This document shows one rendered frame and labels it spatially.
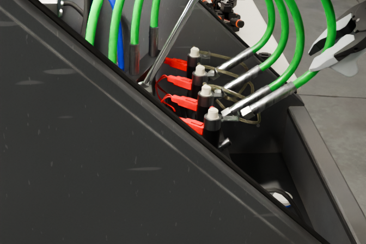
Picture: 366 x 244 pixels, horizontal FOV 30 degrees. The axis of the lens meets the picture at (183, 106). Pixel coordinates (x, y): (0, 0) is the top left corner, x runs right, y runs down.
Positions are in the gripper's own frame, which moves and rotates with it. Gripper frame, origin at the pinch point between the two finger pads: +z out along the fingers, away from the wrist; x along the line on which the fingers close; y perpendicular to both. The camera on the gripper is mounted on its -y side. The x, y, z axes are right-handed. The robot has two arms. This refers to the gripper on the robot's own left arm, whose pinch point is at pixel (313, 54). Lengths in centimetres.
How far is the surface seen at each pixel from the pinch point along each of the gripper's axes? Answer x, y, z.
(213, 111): -6.6, -5.3, 16.1
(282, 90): -3.7, 0.1, 6.4
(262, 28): 60, 21, 31
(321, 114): 174, 136, 95
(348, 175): 122, 134, 82
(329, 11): 0.3, -4.7, -6.7
